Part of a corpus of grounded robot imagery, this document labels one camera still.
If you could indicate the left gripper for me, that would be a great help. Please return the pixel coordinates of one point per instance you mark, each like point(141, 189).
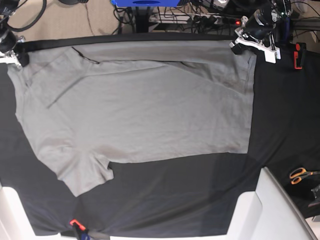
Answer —
point(264, 22)

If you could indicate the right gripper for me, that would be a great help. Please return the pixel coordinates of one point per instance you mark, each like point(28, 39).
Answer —
point(10, 44)

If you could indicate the grey T-shirt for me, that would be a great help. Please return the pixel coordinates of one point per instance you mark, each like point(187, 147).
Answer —
point(83, 107)

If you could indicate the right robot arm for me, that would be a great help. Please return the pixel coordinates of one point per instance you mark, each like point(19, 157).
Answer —
point(16, 17)

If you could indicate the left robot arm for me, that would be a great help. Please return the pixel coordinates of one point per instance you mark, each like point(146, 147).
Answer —
point(252, 6)

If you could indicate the red black clamp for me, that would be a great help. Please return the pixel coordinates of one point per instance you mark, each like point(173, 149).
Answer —
point(299, 55)

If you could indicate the blue stand base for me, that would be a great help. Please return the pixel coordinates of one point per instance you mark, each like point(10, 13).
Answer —
point(145, 3)

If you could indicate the black metal object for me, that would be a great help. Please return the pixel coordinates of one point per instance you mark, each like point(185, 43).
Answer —
point(316, 193)

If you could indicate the black table cloth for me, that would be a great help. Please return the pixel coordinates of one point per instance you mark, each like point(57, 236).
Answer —
point(191, 196)

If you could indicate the white bin right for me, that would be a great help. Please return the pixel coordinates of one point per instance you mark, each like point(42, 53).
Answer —
point(268, 213)

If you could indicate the white bin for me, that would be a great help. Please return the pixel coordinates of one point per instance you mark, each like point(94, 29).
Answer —
point(268, 213)
point(14, 223)

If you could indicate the white bin left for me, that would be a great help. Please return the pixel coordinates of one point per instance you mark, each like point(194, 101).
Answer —
point(14, 223)

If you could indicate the red blue front clamp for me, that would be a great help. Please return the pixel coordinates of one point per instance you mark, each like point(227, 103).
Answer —
point(80, 231)

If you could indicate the orange handled scissors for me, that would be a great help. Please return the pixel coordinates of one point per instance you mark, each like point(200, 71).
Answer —
point(297, 175)

